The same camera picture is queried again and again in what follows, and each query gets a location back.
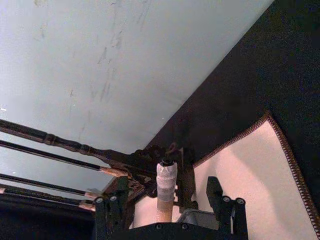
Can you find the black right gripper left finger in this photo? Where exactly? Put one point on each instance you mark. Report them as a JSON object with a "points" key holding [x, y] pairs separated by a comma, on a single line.
{"points": [[108, 215]]}

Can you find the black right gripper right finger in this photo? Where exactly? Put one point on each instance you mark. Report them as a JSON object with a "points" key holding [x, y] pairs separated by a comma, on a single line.
{"points": [[228, 212]]}

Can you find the beige rod with white tape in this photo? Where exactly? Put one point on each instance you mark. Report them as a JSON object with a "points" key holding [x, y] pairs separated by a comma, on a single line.
{"points": [[166, 180]]}

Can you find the black table cloth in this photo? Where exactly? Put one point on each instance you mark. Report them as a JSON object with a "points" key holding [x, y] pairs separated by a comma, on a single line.
{"points": [[275, 65]]}

